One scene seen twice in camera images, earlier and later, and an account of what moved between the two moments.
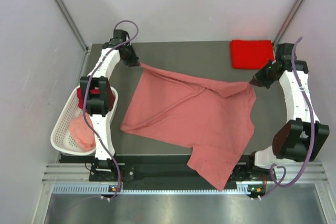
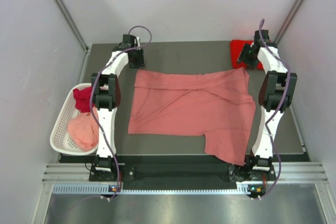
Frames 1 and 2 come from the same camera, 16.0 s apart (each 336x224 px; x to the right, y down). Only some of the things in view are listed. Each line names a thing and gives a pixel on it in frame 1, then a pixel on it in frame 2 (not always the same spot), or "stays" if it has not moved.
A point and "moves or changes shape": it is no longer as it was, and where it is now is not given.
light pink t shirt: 82,134 stays
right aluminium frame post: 293,14 stays
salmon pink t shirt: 213,118 moves or changes shape
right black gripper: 258,80 to 242,56
